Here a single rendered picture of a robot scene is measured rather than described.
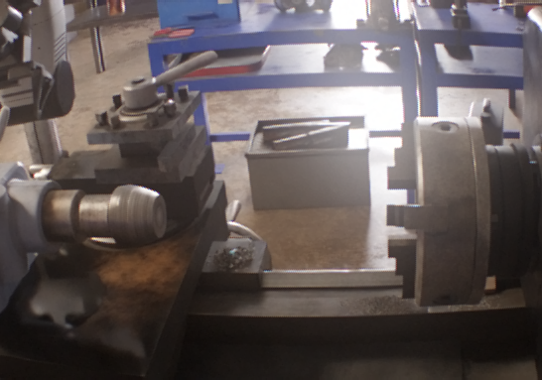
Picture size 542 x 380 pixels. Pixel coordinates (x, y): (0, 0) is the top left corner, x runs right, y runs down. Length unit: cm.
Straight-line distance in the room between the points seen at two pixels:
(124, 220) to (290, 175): 210
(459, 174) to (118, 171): 62
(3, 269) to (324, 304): 55
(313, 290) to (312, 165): 179
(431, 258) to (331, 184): 223
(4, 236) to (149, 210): 24
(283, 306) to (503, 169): 50
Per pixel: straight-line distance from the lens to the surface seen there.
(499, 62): 286
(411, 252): 92
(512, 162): 85
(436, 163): 79
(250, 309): 117
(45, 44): 165
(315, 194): 303
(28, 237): 101
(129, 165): 118
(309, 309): 115
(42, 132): 178
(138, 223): 93
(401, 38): 261
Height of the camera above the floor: 156
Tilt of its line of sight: 30 degrees down
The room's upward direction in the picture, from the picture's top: 7 degrees counter-clockwise
